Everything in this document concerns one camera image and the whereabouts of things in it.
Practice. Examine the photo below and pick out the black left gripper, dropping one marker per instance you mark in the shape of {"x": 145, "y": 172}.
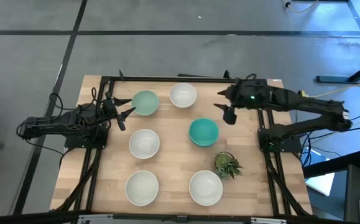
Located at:
{"x": 109, "y": 109}

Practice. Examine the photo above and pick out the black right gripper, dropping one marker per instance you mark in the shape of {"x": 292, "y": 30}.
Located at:
{"x": 248, "y": 93}

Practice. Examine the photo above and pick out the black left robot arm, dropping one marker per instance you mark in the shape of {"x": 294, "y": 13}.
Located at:
{"x": 58, "y": 123}

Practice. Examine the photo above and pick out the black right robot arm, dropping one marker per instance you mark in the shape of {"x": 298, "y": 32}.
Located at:
{"x": 307, "y": 104}

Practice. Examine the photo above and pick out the light green bowl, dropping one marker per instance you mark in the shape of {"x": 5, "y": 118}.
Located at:
{"x": 145, "y": 103}

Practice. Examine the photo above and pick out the teal bowl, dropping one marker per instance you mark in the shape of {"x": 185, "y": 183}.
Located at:
{"x": 204, "y": 132}

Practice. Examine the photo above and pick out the small white bowl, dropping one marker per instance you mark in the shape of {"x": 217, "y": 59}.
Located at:
{"x": 183, "y": 95}

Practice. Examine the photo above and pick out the dark equipment at table edge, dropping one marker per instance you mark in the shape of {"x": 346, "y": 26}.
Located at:
{"x": 167, "y": 78}

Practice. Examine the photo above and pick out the small potted succulent plant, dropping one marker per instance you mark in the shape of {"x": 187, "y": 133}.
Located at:
{"x": 226, "y": 165}

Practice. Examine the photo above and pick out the black desk leg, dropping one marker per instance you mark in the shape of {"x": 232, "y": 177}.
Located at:
{"x": 341, "y": 79}

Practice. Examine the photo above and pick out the white sheet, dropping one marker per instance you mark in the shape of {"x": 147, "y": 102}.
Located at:
{"x": 321, "y": 182}

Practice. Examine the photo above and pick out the silver frame bracket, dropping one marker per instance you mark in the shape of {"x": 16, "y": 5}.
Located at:
{"x": 95, "y": 217}
{"x": 268, "y": 220}

